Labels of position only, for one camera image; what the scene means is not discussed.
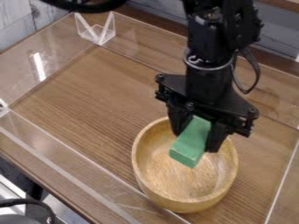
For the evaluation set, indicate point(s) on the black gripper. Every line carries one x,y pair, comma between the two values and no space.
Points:
204,94

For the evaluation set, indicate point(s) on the green rectangular block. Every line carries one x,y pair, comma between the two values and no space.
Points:
188,146

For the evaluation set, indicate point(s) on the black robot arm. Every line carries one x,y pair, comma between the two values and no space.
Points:
223,27

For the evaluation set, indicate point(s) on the brown wooden bowl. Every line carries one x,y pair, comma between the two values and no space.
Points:
176,187

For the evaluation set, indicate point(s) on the clear acrylic tray wall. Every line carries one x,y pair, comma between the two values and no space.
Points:
100,196

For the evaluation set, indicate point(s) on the clear acrylic corner bracket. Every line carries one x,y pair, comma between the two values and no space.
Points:
99,34

